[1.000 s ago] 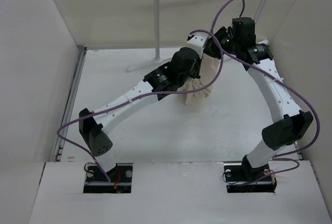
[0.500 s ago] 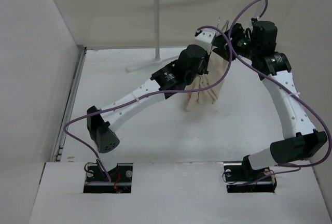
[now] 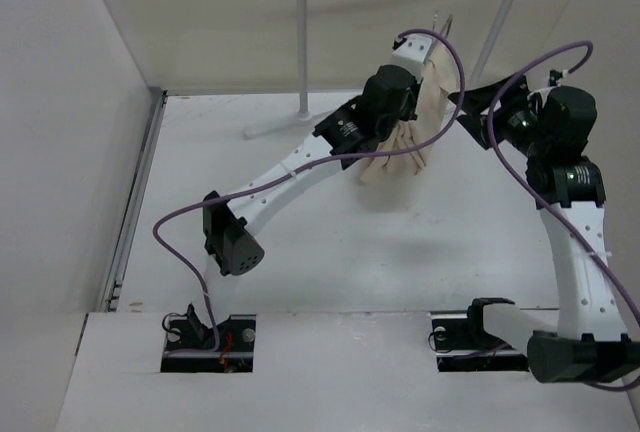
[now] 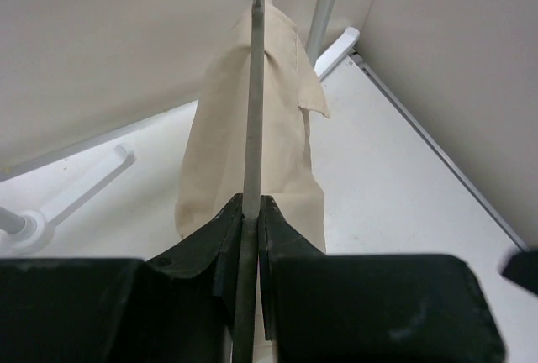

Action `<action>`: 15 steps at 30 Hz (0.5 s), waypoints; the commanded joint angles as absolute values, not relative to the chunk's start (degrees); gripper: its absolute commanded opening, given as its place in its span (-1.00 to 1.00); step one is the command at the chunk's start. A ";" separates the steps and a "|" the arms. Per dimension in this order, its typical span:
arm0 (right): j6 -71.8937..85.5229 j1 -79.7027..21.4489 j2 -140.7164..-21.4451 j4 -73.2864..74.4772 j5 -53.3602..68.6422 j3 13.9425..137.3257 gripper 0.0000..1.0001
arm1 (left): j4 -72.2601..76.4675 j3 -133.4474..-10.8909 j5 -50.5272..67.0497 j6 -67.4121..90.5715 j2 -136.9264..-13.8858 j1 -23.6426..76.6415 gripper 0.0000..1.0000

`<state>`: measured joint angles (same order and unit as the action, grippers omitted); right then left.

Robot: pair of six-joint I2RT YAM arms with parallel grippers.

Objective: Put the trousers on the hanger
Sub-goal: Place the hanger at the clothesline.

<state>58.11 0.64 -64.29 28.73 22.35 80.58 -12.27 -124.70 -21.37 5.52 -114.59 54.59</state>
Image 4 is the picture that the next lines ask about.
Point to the beige trousers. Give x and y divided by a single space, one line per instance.
213 164

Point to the white clothes rack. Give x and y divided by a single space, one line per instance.
30 231

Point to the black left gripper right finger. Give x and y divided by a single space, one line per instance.
276 239

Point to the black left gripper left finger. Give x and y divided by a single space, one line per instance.
215 247

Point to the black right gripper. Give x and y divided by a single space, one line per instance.
521 268

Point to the grey wire hanger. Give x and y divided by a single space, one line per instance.
245 302

